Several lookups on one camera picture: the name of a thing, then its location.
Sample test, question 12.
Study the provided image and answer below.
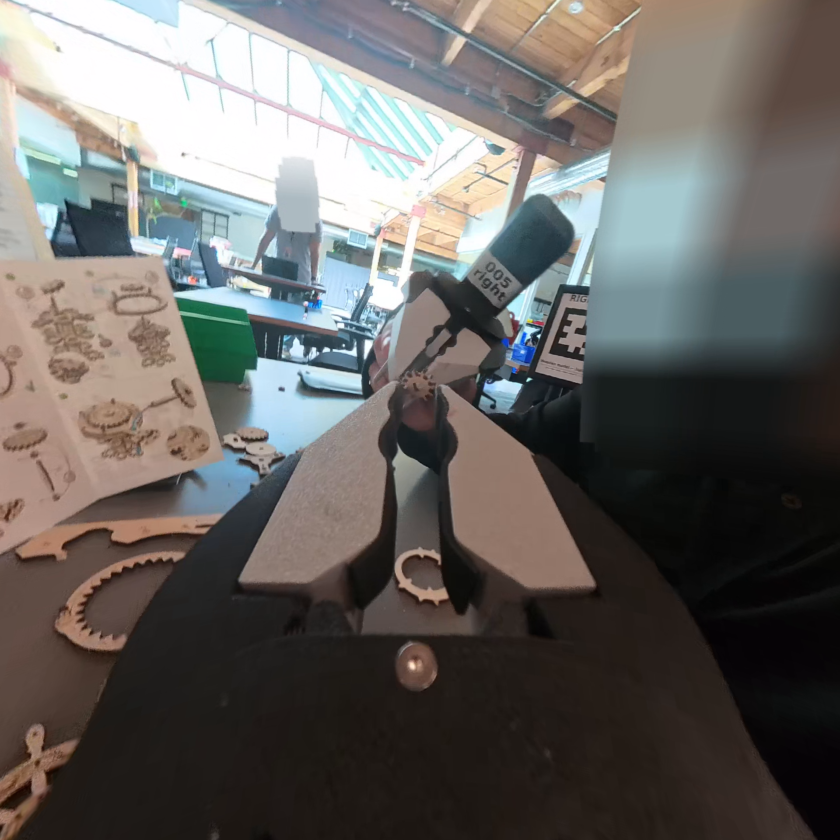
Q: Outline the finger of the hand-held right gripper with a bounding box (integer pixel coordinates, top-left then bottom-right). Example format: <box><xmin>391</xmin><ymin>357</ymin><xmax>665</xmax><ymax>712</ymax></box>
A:
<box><xmin>425</xmin><ymin>333</ymin><xmax>492</xmax><ymax>389</ymax></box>
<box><xmin>387</xmin><ymin>287</ymin><xmax>455</xmax><ymax>383</ymax></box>

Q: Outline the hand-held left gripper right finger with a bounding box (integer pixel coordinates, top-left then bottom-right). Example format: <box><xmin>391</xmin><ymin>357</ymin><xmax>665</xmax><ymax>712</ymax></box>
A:
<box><xmin>436</xmin><ymin>386</ymin><xmax>598</xmax><ymax>615</ymax></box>

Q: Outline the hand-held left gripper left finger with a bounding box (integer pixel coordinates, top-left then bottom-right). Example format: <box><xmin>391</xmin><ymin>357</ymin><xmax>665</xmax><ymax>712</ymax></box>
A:
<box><xmin>239</xmin><ymin>386</ymin><xmax>400</xmax><ymax>609</ymax></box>

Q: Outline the person's right forearm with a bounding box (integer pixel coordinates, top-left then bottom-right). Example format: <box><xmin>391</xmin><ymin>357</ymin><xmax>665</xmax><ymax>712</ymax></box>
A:
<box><xmin>489</xmin><ymin>386</ymin><xmax>592</xmax><ymax>483</ymax></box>

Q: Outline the person's right hand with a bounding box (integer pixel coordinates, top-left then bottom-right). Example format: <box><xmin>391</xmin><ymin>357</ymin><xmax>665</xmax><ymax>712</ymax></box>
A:
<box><xmin>367</xmin><ymin>327</ymin><xmax>399</xmax><ymax>396</ymax></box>

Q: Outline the black office chair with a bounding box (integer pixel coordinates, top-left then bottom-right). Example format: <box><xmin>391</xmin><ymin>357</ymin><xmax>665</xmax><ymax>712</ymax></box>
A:
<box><xmin>307</xmin><ymin>284</ymin><xmax>376</xmax><ymax>376</ymax></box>
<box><xmin>51</xmin><ymin>199</ymin><xmax>136</xmax><ymax>258</ymax></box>

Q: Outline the cluster of wooden gears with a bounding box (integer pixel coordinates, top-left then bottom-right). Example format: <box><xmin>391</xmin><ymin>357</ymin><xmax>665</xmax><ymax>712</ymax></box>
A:
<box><xmin>222</xmin><ymin>425</ymin><xmax>287</xmax><ymax>475</ymax></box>

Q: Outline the dark office desk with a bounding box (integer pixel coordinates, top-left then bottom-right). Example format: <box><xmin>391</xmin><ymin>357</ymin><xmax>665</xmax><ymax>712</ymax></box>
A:
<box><xmin>176</xmin><ymin>287</ymin><xmax>340</xmax><ymax>361</ymax></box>

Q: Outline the long curved wooden piece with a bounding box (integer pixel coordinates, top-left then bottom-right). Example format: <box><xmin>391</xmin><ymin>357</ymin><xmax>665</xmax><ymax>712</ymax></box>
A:
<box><xmin>16</xmin><ymin>514</ymin><xmax>225</xmax><ymax>563</ymax></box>

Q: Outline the green plastic bin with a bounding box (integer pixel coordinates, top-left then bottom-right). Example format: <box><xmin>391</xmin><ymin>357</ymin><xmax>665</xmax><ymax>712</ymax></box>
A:
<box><xmin>176</xmin><ymin>298</ymin><xmax>259</xmax><ymax>385</ymax></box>

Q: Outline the illustrated assembly booklet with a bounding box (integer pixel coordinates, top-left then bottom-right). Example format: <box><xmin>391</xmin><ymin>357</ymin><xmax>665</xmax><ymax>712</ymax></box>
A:
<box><xmin>0</xmin><ymin>256</ymin><xmax>224</xmax><ymax>553</ymax></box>

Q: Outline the wooden cross-shaped piece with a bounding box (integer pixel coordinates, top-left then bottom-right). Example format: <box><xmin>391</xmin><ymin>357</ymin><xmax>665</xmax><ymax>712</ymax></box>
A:
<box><xmin>0</xmin><ymin>724</ymin><xmax>81</xmax><ymax>837</ymax></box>

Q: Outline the wooden spiked ring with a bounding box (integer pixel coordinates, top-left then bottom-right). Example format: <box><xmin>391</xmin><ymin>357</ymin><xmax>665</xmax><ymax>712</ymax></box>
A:
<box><xmin>395</xmin><ymin>547</ymin><xmax>451</xmax><ymax>605</ymax></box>

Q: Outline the wooden toothed ring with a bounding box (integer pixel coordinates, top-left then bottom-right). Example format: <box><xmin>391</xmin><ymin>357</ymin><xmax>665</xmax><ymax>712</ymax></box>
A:
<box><xmin>55</xmin><ymin>550</ymin><xmax>189</xmax><ymax>652</ymax></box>

